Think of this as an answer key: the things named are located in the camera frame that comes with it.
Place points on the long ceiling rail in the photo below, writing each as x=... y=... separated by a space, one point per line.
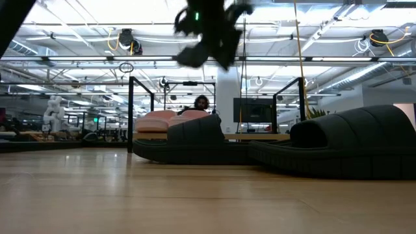
x=81 y=58

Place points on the person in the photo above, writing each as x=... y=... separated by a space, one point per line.
x=201 y=102

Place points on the green potted plant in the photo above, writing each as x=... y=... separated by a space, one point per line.
x=317 y=113

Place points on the black frame wooden shelf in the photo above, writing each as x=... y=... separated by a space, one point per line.
x=130 y=113

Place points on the black monitor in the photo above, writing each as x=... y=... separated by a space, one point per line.
x=253 y=110

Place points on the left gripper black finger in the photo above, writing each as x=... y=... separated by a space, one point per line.
x=229 y=48
x=195 y=57

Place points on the dark grey foam slide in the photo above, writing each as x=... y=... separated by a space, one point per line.
x=195 y=143
x=357 y=146

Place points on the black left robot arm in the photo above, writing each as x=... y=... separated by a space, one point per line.
x=9 y=16

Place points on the black metal workcell frame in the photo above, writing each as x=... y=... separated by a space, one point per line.
x=190 y=83

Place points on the white humanoid robot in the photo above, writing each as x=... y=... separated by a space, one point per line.
x=54 y=113

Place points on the pink foam slide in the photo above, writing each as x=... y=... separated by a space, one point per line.
x=188 y=116
x=152 y=123

